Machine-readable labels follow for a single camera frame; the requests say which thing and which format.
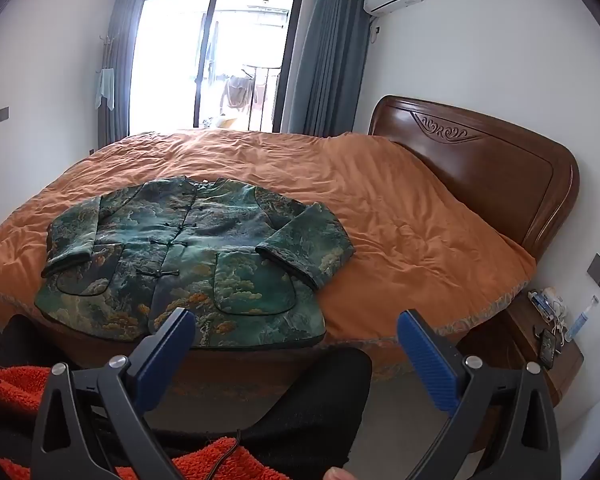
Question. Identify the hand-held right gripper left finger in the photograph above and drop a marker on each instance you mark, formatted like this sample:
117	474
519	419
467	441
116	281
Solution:
165	360

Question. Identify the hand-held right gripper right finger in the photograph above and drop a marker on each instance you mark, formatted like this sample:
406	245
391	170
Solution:
430	360

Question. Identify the green landscape print jacket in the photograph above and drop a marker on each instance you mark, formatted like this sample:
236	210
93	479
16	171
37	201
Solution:
205	255

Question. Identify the clothes hanging on balcony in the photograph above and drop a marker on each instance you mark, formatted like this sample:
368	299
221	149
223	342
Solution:
237	92

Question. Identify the person's right hand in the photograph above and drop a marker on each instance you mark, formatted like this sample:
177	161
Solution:
336	474

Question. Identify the wooden nightstand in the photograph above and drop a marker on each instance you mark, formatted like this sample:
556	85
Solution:
522	330

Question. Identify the black smartphone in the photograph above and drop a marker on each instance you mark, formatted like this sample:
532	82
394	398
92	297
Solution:
548	347

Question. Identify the person's black pants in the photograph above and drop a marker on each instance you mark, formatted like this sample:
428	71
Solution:
305	410

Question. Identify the red fluffy garment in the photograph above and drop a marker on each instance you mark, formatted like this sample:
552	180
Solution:
15	390

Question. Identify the clear bottle with blue label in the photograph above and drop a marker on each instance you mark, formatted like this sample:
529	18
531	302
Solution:
580	320

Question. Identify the orange bed blanket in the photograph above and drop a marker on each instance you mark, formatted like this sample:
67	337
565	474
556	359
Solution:
405	200

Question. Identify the carved wooden headboard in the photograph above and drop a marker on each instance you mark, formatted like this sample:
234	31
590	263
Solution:
490	175

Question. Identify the light blue hanging cloth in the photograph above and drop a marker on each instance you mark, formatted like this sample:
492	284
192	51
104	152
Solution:
105	87

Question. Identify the grey-blue curtain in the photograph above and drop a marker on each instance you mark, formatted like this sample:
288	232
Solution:
330	60
120	60

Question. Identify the wooden coat rack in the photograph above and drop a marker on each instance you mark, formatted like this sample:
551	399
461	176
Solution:
105	45

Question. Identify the sliding glass balcony door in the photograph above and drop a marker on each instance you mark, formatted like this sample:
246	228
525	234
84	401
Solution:
180	60

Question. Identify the balcony drying rack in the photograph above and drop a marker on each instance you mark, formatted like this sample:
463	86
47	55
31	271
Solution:
265	95

